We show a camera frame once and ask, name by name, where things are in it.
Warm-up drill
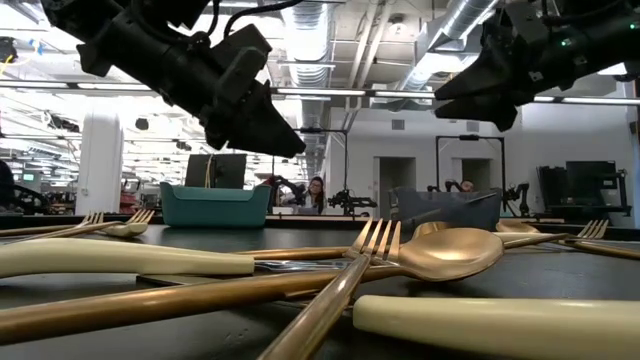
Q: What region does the red background object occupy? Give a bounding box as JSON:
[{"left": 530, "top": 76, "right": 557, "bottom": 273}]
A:
[{"left": 119, "top": 178, "right": 142, "bottom": 216}]

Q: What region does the round ceiling fixture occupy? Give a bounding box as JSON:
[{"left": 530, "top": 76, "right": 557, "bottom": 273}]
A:
[{"left": 387, "top": 13, "right": 409, "bottom": 35}]

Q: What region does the black gantry frame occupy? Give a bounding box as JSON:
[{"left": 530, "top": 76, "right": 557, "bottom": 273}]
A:
[
  {"left": 435, "top": 133, "right": 507, "bottom": 211},
  {"left": 294, "top": 127, "right": 350, "bottom": 217}
]

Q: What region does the black monitor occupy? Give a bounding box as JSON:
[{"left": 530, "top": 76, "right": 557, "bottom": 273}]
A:
[{"left": 184, "top": 153, "right": 248, "bottom": 190}]

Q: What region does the black table border frame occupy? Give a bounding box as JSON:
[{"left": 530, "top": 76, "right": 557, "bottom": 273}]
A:
[{"left": 0, "top": 213, "right": 640, "bottom": 243}]

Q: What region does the silver ventilation duct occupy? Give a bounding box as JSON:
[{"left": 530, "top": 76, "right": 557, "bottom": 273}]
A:
[
  {"left": 277, "top": 0, "right": 336, "bottom": 194},
  {"left": 399, "top": 0, "right": 501, "bottom": 92}
]

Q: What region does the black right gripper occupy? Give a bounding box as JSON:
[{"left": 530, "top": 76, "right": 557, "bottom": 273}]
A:
[{"left": 434, "top": 29, "right": 599, "bottom": 132}]

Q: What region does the long ceiling light rail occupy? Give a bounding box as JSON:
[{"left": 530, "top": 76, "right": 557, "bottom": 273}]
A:
[{"left": 0, "top": 79, "right": 640, "bottom": 107}]

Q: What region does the dark grey plastic bin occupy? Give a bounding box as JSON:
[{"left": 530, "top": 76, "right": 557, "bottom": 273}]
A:
[{"left": 389, "top": 187, "right": 504, "bottom": 234}]

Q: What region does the white pillar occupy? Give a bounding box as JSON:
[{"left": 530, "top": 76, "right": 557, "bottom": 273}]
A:
[{"left": 74, "top": 107, "right": 125, "bottom": 217}]

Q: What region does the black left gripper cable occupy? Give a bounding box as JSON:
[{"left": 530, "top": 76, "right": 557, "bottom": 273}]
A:
[{"left": 128, "top": 0, "right": 307, "bottom": 54}]

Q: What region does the black equipment rack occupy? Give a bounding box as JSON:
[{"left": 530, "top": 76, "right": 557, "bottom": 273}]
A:
[{"left": 537, "top": 159, "right": 632, "bottom": 221}]

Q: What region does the teal plastic bin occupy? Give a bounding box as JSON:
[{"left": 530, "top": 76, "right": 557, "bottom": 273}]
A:
[{"left": 159, "top": 181, "right": 273, "bottom": 229}]

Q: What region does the gold spoon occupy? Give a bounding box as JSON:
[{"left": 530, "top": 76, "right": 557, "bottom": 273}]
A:
[
  {"left": 102, "top": 221, "right": 150, "bottom": 239},
  {"left": 412, "top": 221, "right": 454, "bottom": 240},
  {"left": 496, "top": 219, "right": 640, "bottom": 262},
  {"left": 0, "top": 227, "right": 505, "bottom": 346}
]

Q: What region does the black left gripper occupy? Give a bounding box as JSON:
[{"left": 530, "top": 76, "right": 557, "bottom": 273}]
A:
[{"left": 144, "top": 33, "right": 306, "bottom": 159}]

